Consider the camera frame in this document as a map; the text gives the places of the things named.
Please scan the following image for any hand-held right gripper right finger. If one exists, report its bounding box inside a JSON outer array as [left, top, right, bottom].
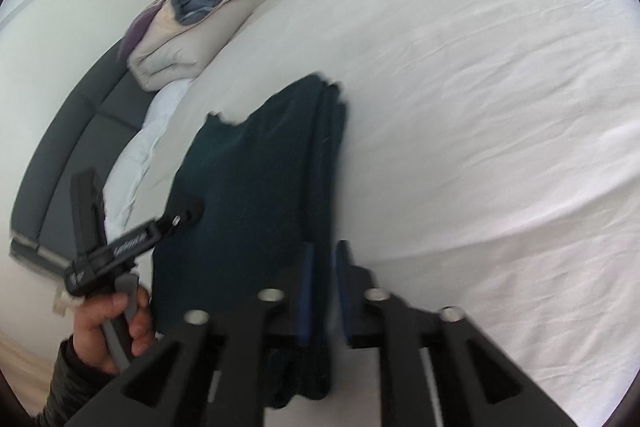
[[334, 241, 577, 427]]

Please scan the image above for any person's left forearm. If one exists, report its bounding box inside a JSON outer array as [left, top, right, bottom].
[[30, 338, 121, 427]]

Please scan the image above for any folded beige duvet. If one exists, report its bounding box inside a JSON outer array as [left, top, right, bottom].
[[126, 0, 259, 92]]

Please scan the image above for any dark grey padded headboard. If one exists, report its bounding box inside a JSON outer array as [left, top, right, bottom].
[[10, 42, 157, 269]]

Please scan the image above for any bed with white sheet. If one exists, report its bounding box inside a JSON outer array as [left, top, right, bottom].
[[102, 0, 640, 427]]

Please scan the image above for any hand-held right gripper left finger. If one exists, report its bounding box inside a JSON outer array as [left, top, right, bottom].
[[62, 243, 317, 427]]

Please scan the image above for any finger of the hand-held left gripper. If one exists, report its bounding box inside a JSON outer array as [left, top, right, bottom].
[[156, 194, 206, 233]]

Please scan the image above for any dark green sweater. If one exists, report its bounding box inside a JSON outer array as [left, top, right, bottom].
[[150, 74, 352, 412]]

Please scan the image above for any person's left hand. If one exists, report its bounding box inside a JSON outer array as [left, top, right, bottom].
[[71, 284, 159, 376]]

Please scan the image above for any purple pillow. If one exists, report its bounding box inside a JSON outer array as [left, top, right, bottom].
[[117, 0, 182, 58]]

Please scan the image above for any white pillow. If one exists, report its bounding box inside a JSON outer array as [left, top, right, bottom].
[[102, 79, 194, 239]]

